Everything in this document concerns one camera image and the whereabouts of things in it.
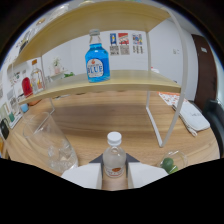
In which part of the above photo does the glass jar of limes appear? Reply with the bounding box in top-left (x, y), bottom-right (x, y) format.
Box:
top-left (156, 150), bottom-right (189, 175)

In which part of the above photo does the clear rum bottle white cap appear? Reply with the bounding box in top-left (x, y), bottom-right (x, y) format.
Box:
top-left (101, 131), bottom-right (128, 179)

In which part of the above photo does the light blue cup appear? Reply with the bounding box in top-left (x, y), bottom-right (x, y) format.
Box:
top-left (19, 103), bottom-right (30, 114)

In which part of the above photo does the clear glass with ice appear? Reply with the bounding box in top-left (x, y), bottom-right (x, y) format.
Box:
top-left (21, 111), bottom-right (80, 174)

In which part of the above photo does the white fabric pouch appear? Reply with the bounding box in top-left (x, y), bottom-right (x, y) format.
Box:
top-left (172, 99), bottom-right (212, 137)

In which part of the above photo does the orange printed leaflet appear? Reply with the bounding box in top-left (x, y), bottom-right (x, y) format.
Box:
top-left (157, 91), bottom-right (186, 107)

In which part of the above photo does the black sofa chair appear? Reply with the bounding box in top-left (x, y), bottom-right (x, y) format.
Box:
top-left (202, 99), bottom-right (224, 158)

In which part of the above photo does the black handbag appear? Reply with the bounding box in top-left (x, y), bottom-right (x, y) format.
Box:
top-left (0, 118), bottom-right (11, 140)

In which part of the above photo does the clear bottle orange cap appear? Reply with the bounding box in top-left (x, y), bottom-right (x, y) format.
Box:
top-left (29, 58), bottom-right (46, 95)

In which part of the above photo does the red liquid bottle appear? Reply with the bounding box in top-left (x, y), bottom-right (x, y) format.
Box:
top-left (21, 76), bottom-right (34, 98)

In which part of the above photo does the blue liquor bottle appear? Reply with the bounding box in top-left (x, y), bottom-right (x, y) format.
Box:
top-left (84, 28), bottom-right (112, 84)

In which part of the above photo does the brown wooden door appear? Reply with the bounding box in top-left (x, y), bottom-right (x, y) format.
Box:
top-left (190, 33), bottom-right (214, 111)

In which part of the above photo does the red wall poster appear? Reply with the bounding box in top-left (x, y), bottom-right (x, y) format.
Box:
top-left (117, 32), bottom-right (131, 56)

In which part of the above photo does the blue wall poster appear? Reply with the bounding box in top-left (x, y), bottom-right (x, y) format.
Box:
top-left (109, 32), bottom-right (120, 56)

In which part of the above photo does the white frame wooden shelf rack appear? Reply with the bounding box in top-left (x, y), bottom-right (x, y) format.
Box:
top-left (6, 0), bottom-right (189, 148)

